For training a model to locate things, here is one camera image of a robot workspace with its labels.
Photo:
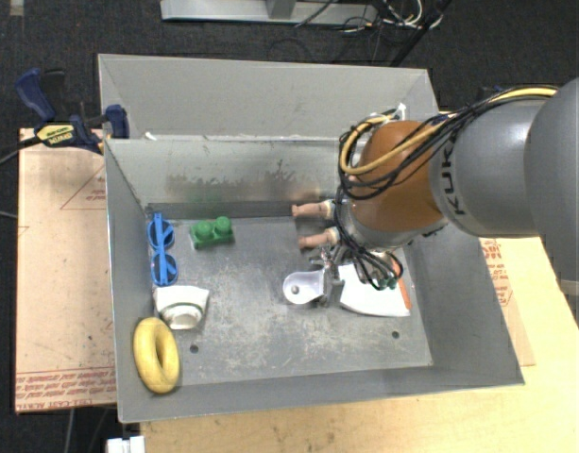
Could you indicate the toy doll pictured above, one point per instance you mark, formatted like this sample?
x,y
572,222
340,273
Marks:
x,y
312,241

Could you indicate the white plastic scoop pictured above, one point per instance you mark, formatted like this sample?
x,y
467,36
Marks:
x,y
303,287

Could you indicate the white flat packet, orange edge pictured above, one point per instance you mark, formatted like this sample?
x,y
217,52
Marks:
x,y
369,300

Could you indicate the grey metal bin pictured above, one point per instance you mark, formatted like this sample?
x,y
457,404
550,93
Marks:
x,y
270,328

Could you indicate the green toy block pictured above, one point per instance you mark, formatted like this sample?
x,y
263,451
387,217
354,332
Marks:
x,y
212,234

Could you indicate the white crushed cup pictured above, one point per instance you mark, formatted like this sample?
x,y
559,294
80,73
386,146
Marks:
x,y
180,300

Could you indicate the blue sunglasses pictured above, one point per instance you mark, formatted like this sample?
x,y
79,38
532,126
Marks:
x,y
160,253

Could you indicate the brown cardboard board, red print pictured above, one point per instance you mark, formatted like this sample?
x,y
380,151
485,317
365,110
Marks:
x,y
57,262

